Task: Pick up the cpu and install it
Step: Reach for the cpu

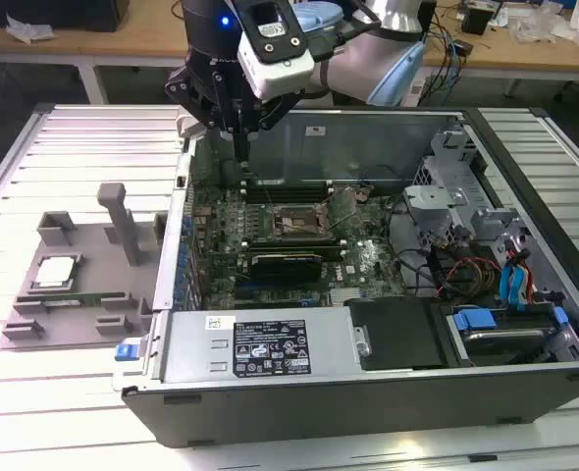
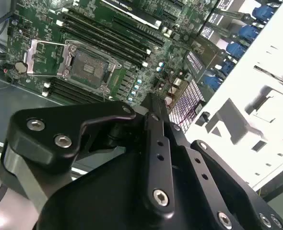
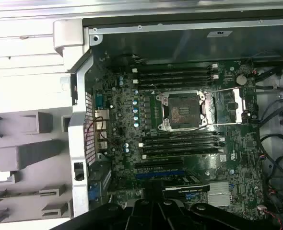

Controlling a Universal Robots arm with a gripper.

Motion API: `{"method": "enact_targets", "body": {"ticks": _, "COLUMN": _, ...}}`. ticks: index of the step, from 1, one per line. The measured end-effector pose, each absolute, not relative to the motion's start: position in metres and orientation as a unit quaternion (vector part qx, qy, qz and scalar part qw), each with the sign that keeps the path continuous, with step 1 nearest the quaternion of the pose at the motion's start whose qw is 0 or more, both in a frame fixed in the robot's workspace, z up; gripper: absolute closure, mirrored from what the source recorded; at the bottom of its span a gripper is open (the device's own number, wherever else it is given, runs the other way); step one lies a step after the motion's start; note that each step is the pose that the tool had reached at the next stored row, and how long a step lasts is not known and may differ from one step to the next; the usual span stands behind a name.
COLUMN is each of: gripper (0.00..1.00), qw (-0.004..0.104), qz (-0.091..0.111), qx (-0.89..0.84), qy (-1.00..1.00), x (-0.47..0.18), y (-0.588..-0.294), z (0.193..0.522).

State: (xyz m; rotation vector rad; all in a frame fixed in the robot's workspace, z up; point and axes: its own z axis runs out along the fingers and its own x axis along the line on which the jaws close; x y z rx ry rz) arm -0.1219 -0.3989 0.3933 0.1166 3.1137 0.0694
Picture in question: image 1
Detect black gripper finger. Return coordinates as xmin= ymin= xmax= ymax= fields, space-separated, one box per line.
xmin=165 ymin=66 xmax=244 ymax=162
xmin=241 ymin=91 xmax=303 ymax=162

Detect metal socket cover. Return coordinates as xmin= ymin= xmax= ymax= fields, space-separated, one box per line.
xmin=317 ymin=187 xmax=362 ymax=235

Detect silver CPU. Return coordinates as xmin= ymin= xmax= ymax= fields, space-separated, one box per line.
xmin=33 ymin=254 xmax=79 ymax=290

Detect CPU socket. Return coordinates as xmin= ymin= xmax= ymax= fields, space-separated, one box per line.
xmin=268 ymin=201 xmax=331 ymax=242

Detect black RAM slot bank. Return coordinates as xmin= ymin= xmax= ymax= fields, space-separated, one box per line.
xmin=239 ymin=179 xmax=333 ymax=203
xmin=242 ymin=234 xmax=344 ymax=261

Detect installed RAM stick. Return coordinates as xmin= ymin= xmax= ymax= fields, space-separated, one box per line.
xmin=247 ymin=239 xmax=342 ymax=260

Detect pale blue teach pendant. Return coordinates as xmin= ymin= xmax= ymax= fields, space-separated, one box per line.
xmin=367 ymin=38 xmax=428 ymax=107

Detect silver cone shaped object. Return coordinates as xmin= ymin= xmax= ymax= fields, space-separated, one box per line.
xmin=367 ymin=0 xmax=424 ymax=35

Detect black graphics card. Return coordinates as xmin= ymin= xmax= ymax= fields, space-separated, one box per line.
xmin=247 ymin=252 xmax=325 ymax=286

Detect green motherboard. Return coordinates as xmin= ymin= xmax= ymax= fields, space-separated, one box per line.
xmin=185 ymin=139 xmax=411 ymax=313

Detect white crumpled plastic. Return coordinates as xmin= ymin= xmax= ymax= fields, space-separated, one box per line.
xmin=4 ymin=12 xmax=58 ymax=45

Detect silver optical drive cage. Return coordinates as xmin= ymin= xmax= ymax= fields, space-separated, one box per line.
xmin=419 ymin=122 xmax=490 ymax=197

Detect grey parts rack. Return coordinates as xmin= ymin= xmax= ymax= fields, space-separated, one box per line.
xmin=2 ymin=182 xmax=171 ymax=352

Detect green RAM stick white label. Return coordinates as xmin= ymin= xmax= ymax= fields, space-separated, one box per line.
xmin=18 ymin=291 xmax=128 ymax=308

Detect black cube device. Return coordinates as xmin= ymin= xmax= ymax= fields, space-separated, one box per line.
xmin=460 ymin=0 xmax=504 ymax=35

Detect black plastic shroud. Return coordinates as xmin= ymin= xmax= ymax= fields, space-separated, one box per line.
xmin=342 ymin=296 xmax=450 ymax=372

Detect silver power supply unit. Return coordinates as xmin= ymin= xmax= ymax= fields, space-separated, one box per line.
xmin=160 ymin=306 xmax=364 ymax=389

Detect clear plastic bags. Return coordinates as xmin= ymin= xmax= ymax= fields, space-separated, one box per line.
xmin=509 ymin=4 xmax=575 ymax=43

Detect open black PC case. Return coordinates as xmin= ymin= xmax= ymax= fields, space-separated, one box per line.
xmin=112 ymin=105 xmax=579 ymax=450

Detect hard disk in blue carrier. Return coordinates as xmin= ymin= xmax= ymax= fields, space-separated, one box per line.
xmin=446 ymin=303 xmax=573 ymax=368

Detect grey case handle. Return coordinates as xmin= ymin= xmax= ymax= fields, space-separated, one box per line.
xmin=176 ymin=112 xmax=206 ymax=138

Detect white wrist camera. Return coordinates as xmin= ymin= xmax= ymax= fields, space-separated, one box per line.
xmin=237 ymin=0 xmax=316 ymax=101

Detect wooden desk white frame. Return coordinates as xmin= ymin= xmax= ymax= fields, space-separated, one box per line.
xmin=0 ymin=0 xmax=579 ymax=107

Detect thick black cable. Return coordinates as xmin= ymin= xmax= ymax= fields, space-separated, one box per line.
xmin=390 ymin=210 xmax=443 ymax=298

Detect yellow and black wire bundle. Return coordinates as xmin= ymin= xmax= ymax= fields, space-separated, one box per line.
xmin=431 ymin=244 xmax=501 ymax=298

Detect blue data wire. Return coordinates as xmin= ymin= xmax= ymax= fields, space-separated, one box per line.
xmin=498 ymin=262 xmax=531 ymax=314

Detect silver disk bay frame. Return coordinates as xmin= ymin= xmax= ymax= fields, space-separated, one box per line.
xmin=470 ymin=205 xmax=579 ymax=367

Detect orange data wire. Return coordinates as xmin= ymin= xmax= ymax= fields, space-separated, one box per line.
xmin=523 ymin=249 xmax=540 ymax=306

